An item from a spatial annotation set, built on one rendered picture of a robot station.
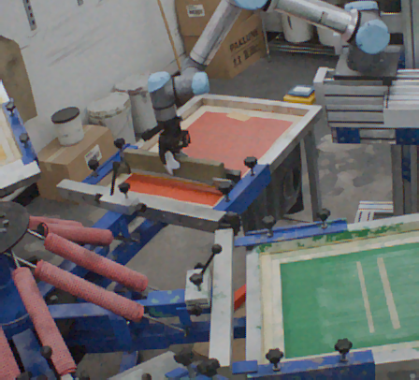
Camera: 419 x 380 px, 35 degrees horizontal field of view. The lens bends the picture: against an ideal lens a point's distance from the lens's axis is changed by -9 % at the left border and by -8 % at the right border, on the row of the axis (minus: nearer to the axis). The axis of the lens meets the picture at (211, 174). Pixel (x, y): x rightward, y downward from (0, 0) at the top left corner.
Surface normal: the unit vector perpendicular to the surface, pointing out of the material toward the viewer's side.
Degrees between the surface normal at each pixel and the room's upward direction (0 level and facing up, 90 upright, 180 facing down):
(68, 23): 90
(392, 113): 90
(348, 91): 90
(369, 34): 94
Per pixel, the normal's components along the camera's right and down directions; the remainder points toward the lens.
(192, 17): -0.46, 0.51
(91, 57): 0.84, 0.14
